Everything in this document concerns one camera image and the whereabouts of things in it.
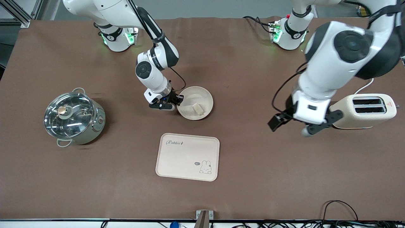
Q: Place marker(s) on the round cream plate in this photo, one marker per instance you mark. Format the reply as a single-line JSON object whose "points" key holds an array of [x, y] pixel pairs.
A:
{"points": [[199, 98]]}

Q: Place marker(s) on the small pale bun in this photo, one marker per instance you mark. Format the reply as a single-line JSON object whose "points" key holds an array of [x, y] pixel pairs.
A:
{"points": [[197, 108]]}

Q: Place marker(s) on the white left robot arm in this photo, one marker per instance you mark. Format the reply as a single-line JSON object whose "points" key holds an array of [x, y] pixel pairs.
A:
{"points": [[348, 47]]}

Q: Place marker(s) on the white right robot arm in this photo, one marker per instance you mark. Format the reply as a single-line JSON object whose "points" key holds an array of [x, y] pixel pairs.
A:
{"points": [[152, 76]]}

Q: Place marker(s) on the cream rabbit print tray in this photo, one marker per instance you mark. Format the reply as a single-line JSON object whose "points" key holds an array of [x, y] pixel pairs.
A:
{"points": [[186, 158]]}

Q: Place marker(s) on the cream two-slot toaster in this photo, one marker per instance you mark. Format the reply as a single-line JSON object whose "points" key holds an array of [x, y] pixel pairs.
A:
{"points": [[360, 115]]}

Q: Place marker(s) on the steel pot with glass lid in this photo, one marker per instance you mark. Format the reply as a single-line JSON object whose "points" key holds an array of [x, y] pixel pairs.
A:
{"points": [[95, 126]]}

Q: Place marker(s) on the brown table cover cloth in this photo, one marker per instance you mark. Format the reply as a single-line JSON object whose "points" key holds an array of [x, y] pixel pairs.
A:
{"points": [[253, 190]]}

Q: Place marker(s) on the glass pot lid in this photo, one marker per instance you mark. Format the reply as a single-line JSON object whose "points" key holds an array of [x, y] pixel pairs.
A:
{"points": [[69, 115]]}

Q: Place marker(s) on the blue round knob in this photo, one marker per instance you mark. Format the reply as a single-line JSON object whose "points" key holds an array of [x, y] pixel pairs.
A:
{"points": [[174, 225]]}

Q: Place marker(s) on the metal table edge bracket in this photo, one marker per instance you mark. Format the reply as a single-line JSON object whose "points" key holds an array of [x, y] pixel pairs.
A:
{"points": [[204, 217]]}

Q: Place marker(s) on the aluminium frame profile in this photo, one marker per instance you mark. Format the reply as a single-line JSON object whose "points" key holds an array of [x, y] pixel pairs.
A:
{"points": [[19, 14]]}

